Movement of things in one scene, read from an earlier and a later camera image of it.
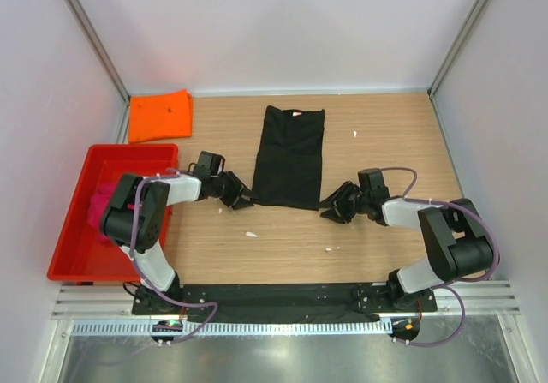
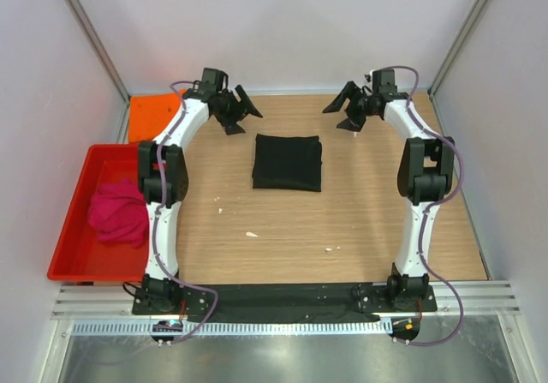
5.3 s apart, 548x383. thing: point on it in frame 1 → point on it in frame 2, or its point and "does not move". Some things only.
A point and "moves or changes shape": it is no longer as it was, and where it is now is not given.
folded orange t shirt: [160, 116] does not move
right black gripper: [339, 213] → [348, 92]
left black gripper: [235, 200] → [244, 107]
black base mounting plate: [276, 300] does not move
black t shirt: [288, 164] moves or changes shape
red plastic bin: [79, 254] does not move
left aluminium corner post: [79, 11] does not move
